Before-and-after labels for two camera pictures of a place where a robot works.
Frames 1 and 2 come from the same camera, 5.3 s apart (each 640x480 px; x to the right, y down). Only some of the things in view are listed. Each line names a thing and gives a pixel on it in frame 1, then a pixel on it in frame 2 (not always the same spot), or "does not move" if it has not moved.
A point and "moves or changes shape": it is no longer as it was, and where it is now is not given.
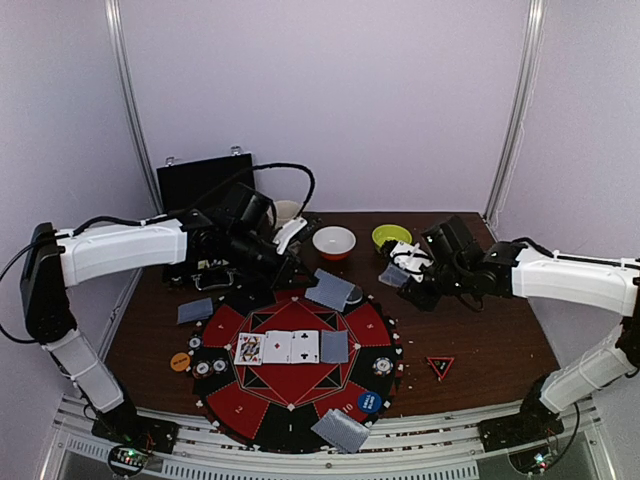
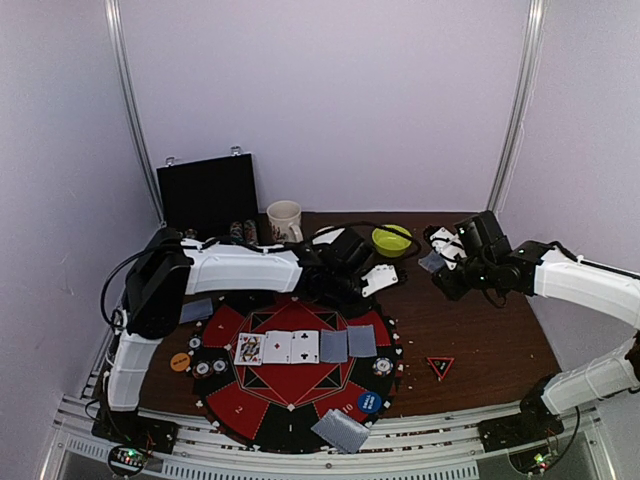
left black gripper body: [291, 262] to [343, 289]
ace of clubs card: [304, 346] does not move
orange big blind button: [180, 361] does not move
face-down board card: [334, 347] does not move
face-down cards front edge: [341, 430] does not move
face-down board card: [330, 291] moves or changes shape
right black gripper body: [413, 288] to [447, 279]
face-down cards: [194, 311] does not move
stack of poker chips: [382, 366] does not move
